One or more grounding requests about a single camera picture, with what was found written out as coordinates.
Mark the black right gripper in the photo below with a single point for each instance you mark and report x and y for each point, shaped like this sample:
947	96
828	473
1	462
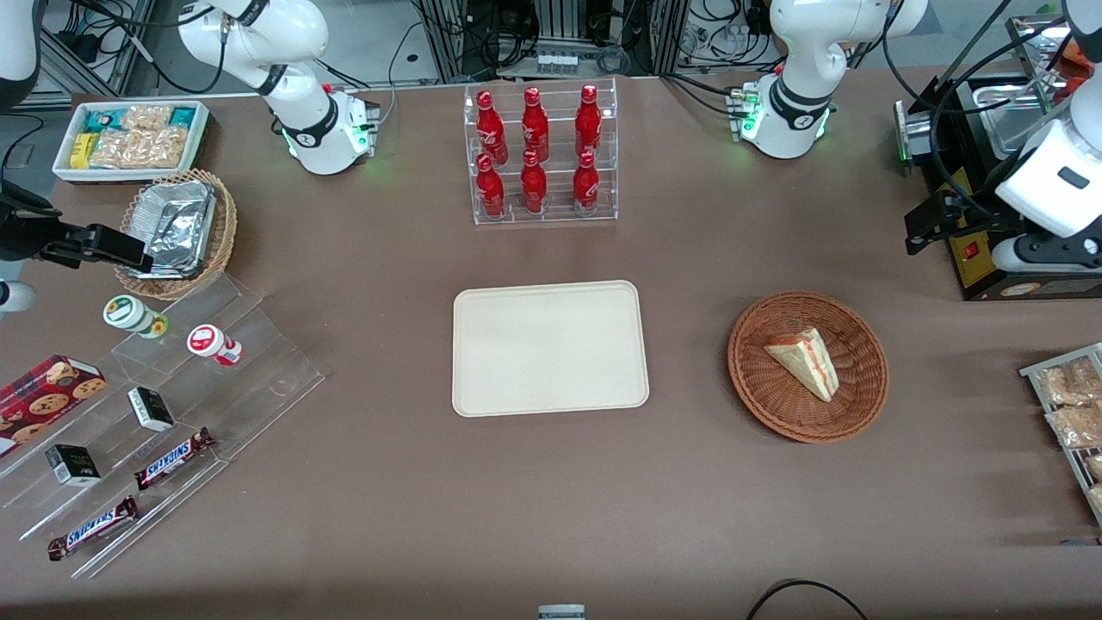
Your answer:
26	234

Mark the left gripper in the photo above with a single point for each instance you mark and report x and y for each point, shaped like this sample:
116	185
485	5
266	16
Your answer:
975	220

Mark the triangular sandwich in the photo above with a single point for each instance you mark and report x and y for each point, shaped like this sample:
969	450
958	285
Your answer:
805	362

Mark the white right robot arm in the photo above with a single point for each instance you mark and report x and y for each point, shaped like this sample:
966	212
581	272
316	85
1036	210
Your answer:
301	112

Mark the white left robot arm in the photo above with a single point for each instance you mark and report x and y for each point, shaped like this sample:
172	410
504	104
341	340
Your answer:
801	103

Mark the aluminium foil tray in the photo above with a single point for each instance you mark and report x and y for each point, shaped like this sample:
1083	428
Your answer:
172	224

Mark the tan wicker basket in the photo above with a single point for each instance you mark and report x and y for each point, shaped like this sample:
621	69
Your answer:
225	224

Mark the round brown wicker basket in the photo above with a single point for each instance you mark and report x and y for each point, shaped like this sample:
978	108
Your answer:
775	396

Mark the cream rectangular tray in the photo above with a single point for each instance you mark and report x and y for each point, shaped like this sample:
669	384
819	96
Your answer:
516	362

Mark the black food warmer machine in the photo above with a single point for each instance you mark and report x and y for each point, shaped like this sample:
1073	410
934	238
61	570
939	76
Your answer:
977	269

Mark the green lid yogurt cup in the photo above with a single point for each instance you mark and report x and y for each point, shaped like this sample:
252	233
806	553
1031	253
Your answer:
127	313

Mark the yellow snack pack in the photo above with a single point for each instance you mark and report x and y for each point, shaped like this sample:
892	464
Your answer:
82	151

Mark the large clear cracker bag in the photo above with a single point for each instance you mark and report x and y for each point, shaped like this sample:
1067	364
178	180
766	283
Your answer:
142	150

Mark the teal snack pack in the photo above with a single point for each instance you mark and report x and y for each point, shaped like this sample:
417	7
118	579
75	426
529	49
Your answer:
183	115
102	119

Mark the steel warmer pan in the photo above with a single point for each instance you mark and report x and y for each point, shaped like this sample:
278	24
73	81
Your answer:
1012	112

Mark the small clear cracker bag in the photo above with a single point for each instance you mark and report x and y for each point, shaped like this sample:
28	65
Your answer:
146	117

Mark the red lid yogurt cup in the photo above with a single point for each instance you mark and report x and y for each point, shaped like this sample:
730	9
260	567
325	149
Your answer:
209	341

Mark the white snack bin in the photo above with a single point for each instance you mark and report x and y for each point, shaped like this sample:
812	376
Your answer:
202	142

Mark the red plaid cookie box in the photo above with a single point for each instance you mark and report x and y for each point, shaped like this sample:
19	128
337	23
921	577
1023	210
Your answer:
43	400

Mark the small black box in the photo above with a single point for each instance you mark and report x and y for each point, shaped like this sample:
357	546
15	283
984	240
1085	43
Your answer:
151	409
72	465

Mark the clear acrylic step display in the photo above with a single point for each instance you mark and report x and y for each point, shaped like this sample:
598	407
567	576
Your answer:
258	370

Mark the clear fried snack bag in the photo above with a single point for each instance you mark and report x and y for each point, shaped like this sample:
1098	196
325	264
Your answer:
1095	467
1097	498
1067	383
1076	424

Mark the snickers chocolate bar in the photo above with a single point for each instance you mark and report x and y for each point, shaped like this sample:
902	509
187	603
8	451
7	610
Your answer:
174	458
93	528

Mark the red cola bottle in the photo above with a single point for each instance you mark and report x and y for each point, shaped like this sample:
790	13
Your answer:
490	189
535	125
533	185
588	120
585	183
490	129

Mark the clear acrylic bottle rack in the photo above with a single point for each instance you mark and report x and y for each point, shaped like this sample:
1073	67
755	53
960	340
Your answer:
555	215

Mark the small grey device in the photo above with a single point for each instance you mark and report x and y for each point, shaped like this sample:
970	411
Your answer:
561	612

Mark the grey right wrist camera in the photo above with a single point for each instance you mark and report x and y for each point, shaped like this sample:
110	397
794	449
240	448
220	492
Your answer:
15	296

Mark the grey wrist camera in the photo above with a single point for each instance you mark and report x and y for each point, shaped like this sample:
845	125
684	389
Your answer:
15	296
1042	255

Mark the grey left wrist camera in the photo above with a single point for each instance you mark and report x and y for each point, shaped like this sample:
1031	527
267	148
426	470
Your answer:
1042	255

